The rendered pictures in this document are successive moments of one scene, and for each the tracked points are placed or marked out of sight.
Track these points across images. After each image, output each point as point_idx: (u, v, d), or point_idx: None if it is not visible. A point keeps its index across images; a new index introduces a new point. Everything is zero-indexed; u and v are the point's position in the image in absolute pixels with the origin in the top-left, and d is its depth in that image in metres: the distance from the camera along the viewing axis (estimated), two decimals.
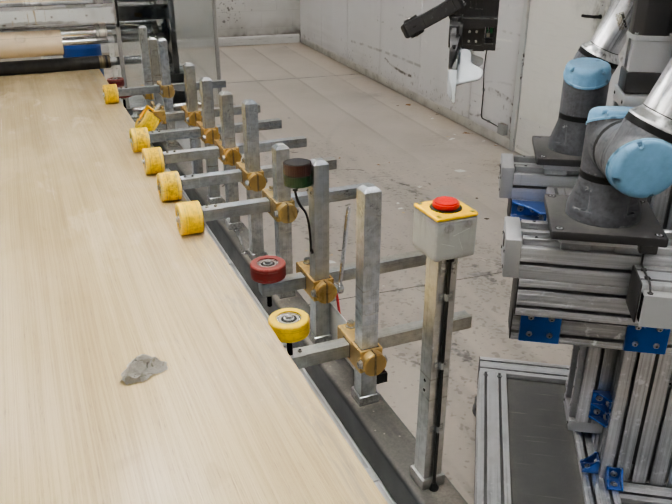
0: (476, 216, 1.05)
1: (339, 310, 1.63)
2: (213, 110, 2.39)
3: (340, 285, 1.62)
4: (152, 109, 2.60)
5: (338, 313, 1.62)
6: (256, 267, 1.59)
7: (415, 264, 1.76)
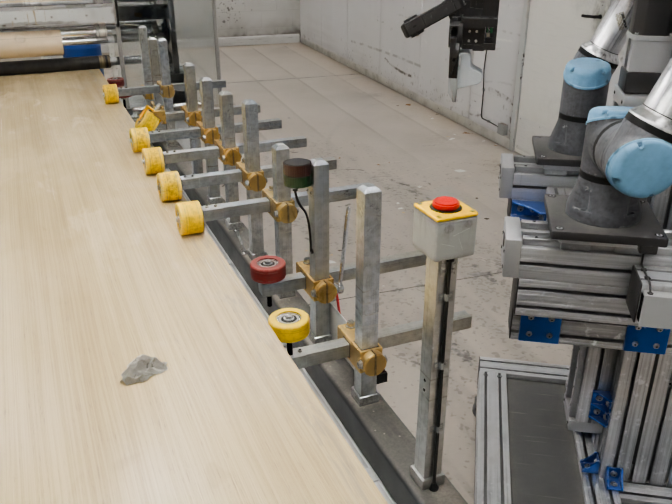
0: (476, 216, 1.05)
1: (339, 310, 1.63)
2: (213, 110, 2.39)
3: (340, 285, 1.62)
4: (152, 109, 2.60)
5: (338, 313, 1.62)
6: (256, 267, 1.59)
7: (415, 264, 1.76)
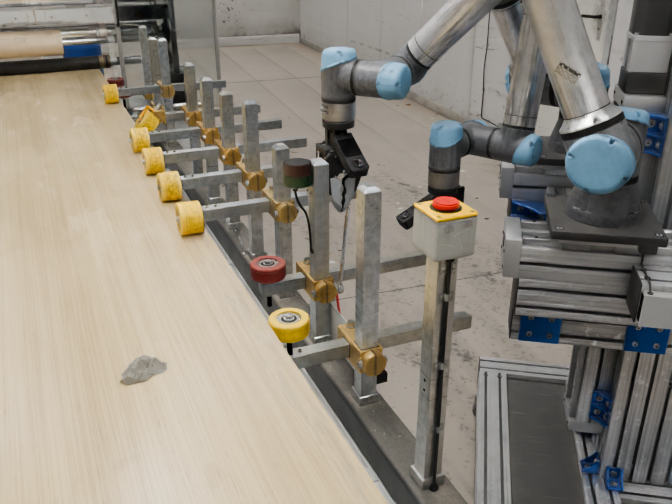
0: (476, 216, 1.05)
1: (339, 310, 1.63)
2: (213, 110, 2.39)
3: (340, 285, 1.62)
4: (152, 109, 2.60)
5: (338, 313, 1.62)
6: (256, 267, 1.59)
7: (415, 264, 1.76)
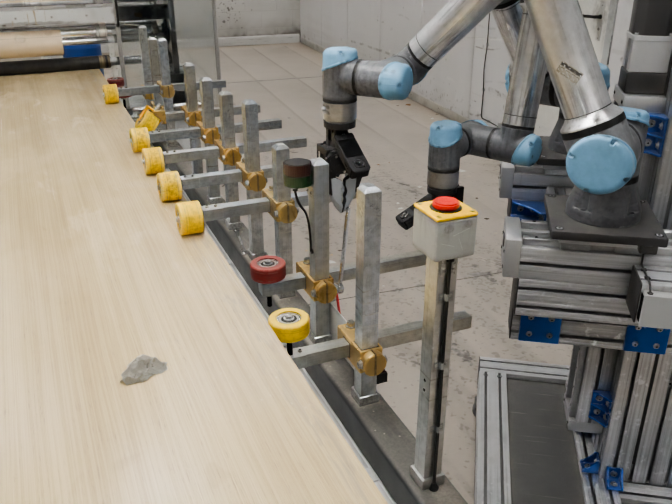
0: (476, 216, 1.05)
1: (339, 310, 1.63)
2: (213, 110, 2.39)
3: (340, 285, 1.62)
4: (152, 109, 2.60)
5: (338, 313, 1.62)
6: (256, 267, 1.59)
7: (415, 264, 1.76)
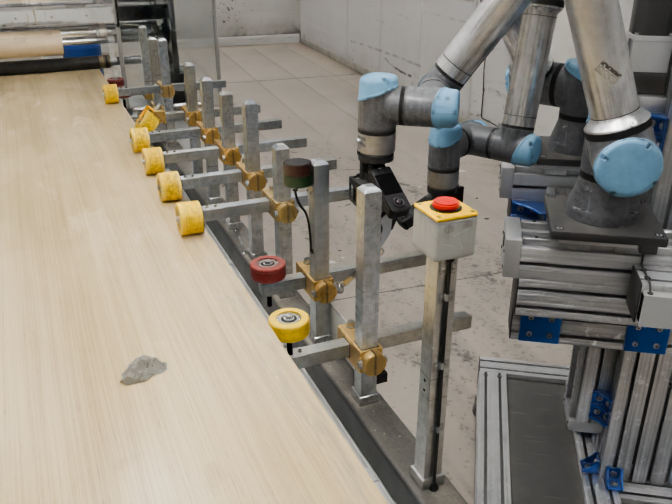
0: (476, 216, 1.05)
1: None
2: (213, 110, 2.39)
3: (341, 291, 1.62)
4: (152, 109, 2.60)
5: (338, 313, 1.62)
6: (256, 267, 1.59)
7: (415, 264, 1.76)
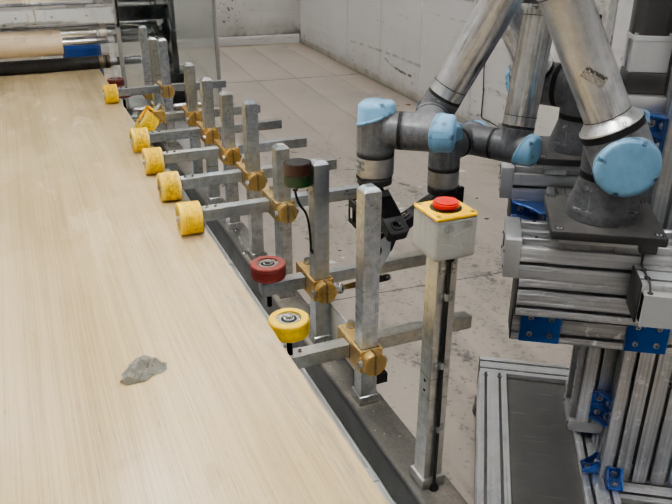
0: (476, 216, 1.05)
1: None
2: (213, 110, 2.39)
3: (341, 292, 1.62)
4: (152, 109, 2.60)
5: (338, 313, 1.62)
6: (256, 267, 1.59)
7: (415, 264, 1.76)
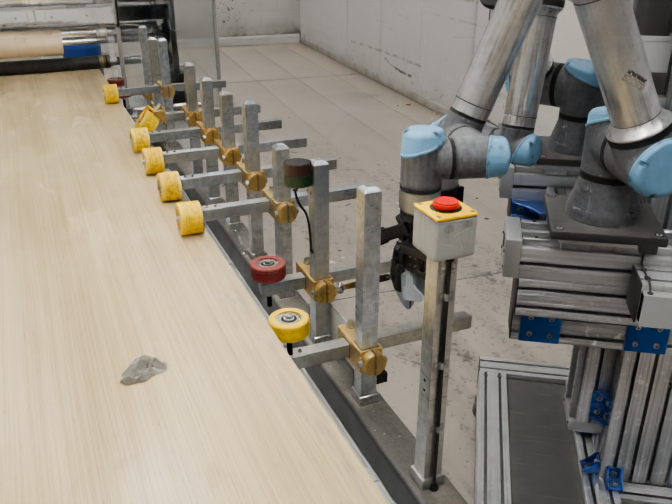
0: (476, 216, 1.05)
1: None
2: (213, 110, 2.39)
3: (341, 292, 1.62)
4: (152, 109, 2.60)
5: (338, 313, 1.62)
6: (256, 267, 1.59)
7: None
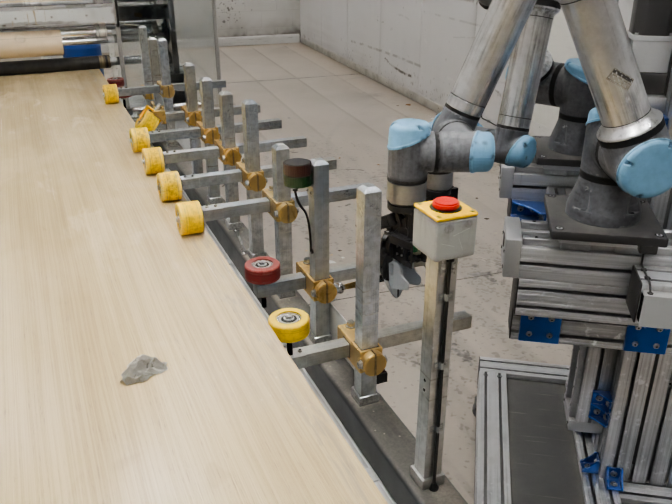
0: (476, 216, 1.05)
1: None
2: (213, 110, 2.39)
3: (341, 292, 1.62)
4: (152, 109, 2.60)
5: (338, 313, 1.62)
6: (250, 268, 1.58)
7: None
